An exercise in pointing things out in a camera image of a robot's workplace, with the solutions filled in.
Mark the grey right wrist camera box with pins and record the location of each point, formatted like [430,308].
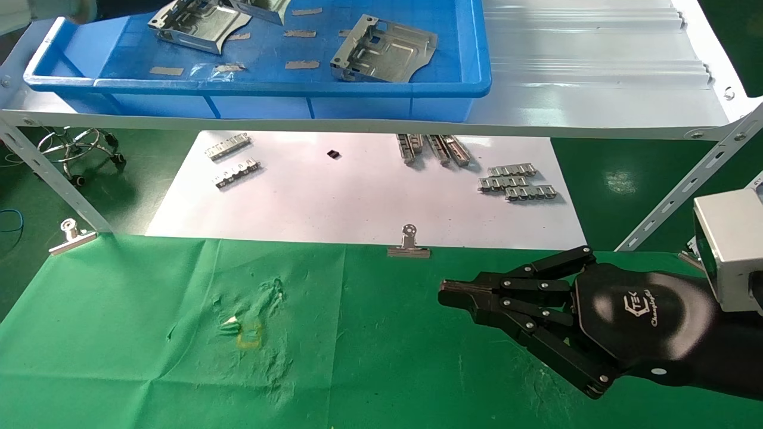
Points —
[736,250]

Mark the beige tape strip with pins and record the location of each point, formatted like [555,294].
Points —
[239,36]
[229,68]
[307,11]
[302,64]
[167,71]
[300,33]

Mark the grey metal shelf rack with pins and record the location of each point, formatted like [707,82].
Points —
[596,59]

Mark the grey metal rail part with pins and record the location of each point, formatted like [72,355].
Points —
[418,143]
[458,150]
[406,149]
[439,150]

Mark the black round rolling stool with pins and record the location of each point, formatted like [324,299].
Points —
[67,149]

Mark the blue plastic bin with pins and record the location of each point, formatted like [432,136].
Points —
[268,104]

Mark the silver sheet metal bracket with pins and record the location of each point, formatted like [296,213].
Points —
[387,53]
[262,7]

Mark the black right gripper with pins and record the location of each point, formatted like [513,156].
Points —
[656,333]

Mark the metal parts in bin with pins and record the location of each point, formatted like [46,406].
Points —
[197,27]

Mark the silver connector strip part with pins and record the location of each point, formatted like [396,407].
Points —
[502,183]
[511,170]
[530,192]

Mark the small black plastic piece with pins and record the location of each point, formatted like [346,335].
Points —
[334,154]

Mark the toothed metal strip part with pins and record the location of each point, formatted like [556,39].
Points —
[226,147]
[238,173]

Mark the silver binder clip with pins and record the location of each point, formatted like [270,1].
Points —
[409,249]
[71,240]

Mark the green table cloth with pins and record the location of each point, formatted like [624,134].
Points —
[357,357]

